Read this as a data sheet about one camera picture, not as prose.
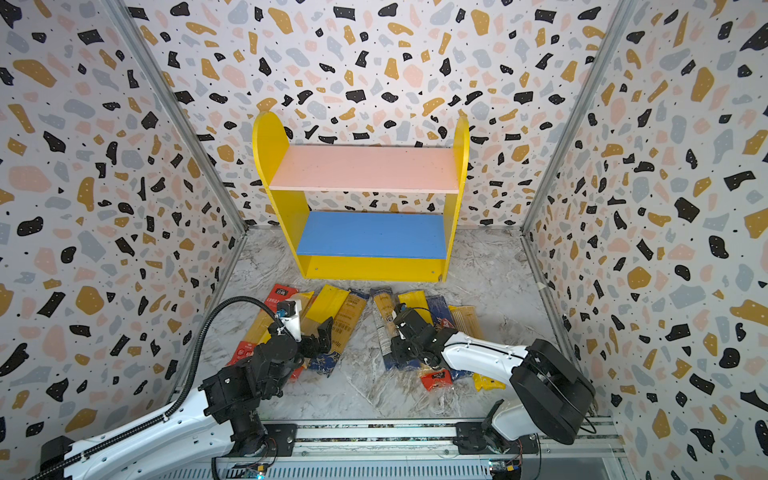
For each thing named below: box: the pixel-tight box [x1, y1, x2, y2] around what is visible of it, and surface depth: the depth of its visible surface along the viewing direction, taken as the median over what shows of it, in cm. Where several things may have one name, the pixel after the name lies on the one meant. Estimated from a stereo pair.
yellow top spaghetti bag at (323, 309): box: [302, 284, 350, 337], surface depth 98 cm
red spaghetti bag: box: [421, 369, 453, 392], surface depth 83 cm
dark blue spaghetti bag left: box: [308, 289, 370, 378], surface depth 86 cm
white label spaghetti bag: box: [370, 287, 398, 371], surface depth 92 cm
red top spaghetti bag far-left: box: [226, 284, 299, 366], surface depth 91 cm
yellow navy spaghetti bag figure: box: [370, 286, 395, 322], surface depth 95 cm
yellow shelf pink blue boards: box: [252, 112, 471, 281], surface depth 102 cm
